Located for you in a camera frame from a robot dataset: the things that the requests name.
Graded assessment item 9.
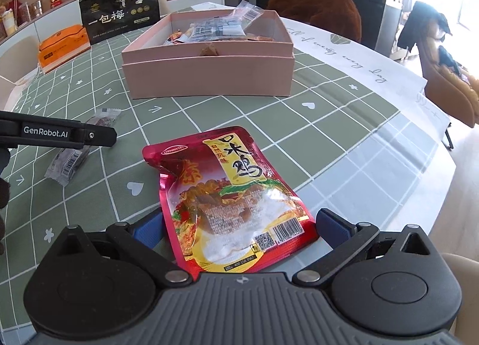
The dark grey barcode snack packet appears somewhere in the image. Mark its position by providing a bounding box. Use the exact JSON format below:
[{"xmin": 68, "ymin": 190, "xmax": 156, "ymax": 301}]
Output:
[{"xmin": 44, "ymin": 107, "xmax": 121, "ymax": 187}]

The dark red chicken snack pouch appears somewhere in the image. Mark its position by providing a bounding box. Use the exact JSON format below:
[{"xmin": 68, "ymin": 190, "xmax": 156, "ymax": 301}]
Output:
[{"xmin": 142, "ymin": 126, "xmax": 318, "ymax": 278}]

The blue white candy bag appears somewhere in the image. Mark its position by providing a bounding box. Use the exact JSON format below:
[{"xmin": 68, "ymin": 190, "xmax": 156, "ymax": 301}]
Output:
[{"xmin": 188, "ymin": 1, "xmax": 265, "ymax": 42}]

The yellow chips snack bag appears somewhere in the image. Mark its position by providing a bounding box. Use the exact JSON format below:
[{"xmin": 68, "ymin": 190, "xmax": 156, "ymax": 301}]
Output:
[{"xmin": 163, "ymin": 31, "xmax": 192, "ymax": 45}]

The pink gift box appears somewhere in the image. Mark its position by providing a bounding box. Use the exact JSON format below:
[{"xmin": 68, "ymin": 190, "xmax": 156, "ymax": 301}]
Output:
[{"xmin": 122, "ymin": 10, "xmax": 295, "ymax": 99}]

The orange tissue box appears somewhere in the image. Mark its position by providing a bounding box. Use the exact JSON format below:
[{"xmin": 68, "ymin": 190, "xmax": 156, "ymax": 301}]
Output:
[{"xmin": 38, "ymin": 24, "xmax": 91, "ymax": 74}]

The green checkered tablecloth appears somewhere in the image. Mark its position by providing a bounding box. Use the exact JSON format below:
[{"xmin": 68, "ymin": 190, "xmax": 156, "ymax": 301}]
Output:
[{"xmin": 1, "ymin": 21, "xmax": 454, "ymax": 344}]

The black plum snack bag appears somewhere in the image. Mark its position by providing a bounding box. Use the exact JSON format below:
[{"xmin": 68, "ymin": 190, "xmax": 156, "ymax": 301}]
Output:
[{"xmin": 79, "ymin": 0, "xmax": 161, "ymax": 44}]

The tan armchair with dark clothes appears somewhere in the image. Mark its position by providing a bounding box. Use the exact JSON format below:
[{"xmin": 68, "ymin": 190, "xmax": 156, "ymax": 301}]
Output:
[{"xmin": 397, "ymin": 1, "xmax": 478, "ymax": 128}]

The white sideboard cabinet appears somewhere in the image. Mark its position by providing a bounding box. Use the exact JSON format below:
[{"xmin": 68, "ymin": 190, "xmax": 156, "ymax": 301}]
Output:
[{"xmin": 1, "ymin": 0, "xmax": 224, "ymax": 54}]

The brown upholstered chair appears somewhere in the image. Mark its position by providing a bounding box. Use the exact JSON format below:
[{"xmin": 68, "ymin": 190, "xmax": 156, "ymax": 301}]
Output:
[{"xmin": 267, "ymin": 0, "xmax": 362, "ymax": 43}]

